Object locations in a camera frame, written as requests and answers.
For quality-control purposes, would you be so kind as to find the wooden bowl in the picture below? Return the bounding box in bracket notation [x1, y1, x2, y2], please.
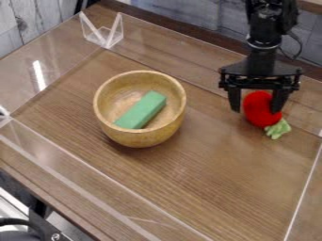
[93, 70, 187, 148]

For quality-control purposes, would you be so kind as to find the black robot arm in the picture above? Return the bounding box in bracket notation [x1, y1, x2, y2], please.
[219, 0, 303, 114]

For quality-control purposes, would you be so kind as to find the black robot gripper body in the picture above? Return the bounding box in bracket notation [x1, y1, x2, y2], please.
[219, 59, 303, 91]

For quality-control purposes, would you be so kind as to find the black cable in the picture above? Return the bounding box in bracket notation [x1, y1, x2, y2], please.
[279, 29, 304, 61]

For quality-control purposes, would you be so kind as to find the green rectangular block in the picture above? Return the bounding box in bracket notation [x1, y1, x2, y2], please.
[114, 90, 167, 129]

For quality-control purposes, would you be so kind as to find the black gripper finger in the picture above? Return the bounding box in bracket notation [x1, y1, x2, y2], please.
[227, 88, 241, 112]
[269, 89, 290, 114]

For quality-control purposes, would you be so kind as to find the black equipment lower left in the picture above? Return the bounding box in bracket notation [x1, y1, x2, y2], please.
[0, 210, 74, 241]

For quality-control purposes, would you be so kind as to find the red plush strawberry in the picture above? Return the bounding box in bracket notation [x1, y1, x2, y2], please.
[243, 90, 291, 140]

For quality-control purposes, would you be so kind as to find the clear acrylic tray wall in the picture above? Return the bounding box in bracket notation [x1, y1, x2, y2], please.
[0, 16, 322, 241]

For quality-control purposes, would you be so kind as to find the clear acrylic corner bracket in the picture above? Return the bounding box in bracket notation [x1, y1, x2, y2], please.
[78, 12, 124, 49]

